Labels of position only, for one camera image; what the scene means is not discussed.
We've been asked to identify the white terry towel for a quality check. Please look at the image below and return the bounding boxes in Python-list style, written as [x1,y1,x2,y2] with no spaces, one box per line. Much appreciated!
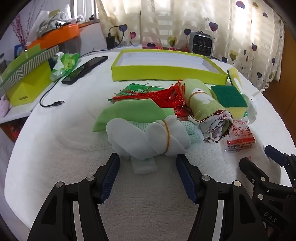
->
[5,45,289,232]

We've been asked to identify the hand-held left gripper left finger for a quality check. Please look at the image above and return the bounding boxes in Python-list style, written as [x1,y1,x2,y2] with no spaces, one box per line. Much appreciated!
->
[28,152,121,241]

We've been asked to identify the black usb cable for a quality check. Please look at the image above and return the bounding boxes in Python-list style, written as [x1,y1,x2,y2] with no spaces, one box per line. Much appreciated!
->
[39,47,121,108]

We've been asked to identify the white power strip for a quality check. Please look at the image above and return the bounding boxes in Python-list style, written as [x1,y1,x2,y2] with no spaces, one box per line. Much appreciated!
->
[114,42,142,49]

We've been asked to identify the plaid cloth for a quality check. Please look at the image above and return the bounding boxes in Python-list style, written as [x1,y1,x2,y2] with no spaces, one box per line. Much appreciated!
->
[142,45,192,52]

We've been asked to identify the white socks bundle mint trim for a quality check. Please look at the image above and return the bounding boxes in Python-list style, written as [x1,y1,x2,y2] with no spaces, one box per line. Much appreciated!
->
[106,115,204,174]

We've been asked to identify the lime green shallow box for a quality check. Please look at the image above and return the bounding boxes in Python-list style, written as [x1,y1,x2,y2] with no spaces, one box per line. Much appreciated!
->
[111,49,228,85]

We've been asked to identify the light green cloth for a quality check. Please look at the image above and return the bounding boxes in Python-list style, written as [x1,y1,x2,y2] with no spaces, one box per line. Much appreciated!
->
[92,98,174,132]

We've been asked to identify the clear plastic bag red print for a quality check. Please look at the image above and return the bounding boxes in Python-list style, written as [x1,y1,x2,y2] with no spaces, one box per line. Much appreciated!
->
[222,111,257,153]

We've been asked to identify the pink decorative branches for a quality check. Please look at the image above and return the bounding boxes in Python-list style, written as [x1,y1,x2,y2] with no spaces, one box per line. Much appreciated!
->
[10,5,44,47]

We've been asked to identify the black smartphone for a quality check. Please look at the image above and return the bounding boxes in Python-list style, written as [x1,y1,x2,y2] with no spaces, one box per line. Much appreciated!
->
[61,56,109,84]

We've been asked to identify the green foil packet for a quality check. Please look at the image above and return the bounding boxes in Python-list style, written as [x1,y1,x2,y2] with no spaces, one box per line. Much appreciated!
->
[113,83,162,102]

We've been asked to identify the wooden wardrobe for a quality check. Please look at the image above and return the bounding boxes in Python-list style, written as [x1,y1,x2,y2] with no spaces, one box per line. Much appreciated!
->
[265,21,296,112]

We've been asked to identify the black charger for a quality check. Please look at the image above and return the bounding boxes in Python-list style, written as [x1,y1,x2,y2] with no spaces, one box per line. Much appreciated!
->
[106,26,126,49]

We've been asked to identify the red tasselled knot ornament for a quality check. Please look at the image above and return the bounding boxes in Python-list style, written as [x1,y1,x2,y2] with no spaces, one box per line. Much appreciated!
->
[107,80,192,116]

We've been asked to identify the yellow green sponge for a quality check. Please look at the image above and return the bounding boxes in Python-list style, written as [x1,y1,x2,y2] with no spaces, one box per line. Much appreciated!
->
[210,85,248,117]
[227,68,243,93]

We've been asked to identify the plain white socks bundle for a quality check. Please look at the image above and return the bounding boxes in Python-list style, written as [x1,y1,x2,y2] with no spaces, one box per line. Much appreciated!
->
[240,89,265,126]

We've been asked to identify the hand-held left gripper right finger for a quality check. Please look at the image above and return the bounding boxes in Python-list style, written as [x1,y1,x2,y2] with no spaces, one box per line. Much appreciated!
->
[176,154,270,241]

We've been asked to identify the green plastic bag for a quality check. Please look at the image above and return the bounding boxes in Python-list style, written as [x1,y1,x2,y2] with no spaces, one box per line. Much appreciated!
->
[50,52,80,81]

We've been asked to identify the lime box with chevron lid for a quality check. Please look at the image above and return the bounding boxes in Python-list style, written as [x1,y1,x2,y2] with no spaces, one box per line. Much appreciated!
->
[0,44,60,107]

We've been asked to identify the heart print curtain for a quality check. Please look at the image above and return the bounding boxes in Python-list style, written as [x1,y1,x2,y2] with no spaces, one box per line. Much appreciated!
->
[96,0,285,90]

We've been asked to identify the orange bin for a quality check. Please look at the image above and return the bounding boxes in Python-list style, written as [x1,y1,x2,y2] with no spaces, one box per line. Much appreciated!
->
[26,23,80,50]

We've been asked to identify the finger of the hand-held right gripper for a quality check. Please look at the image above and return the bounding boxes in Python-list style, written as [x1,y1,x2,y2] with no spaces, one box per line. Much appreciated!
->
[264,145,296,183]
[239,157,294,202]

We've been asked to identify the white plastic bag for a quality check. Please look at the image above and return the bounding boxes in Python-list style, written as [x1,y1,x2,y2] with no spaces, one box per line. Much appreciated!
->
[30,3,84,37]

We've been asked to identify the green towel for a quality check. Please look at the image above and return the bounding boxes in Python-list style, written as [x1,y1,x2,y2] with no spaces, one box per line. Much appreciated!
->
[183,79,233,142]

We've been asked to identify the grey space heater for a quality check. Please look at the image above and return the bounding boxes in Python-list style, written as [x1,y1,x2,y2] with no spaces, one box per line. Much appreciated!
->
[188,31,213,58]

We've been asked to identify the pink cloth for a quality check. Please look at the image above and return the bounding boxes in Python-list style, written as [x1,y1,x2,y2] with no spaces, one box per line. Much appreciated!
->
[0,95,12,117]

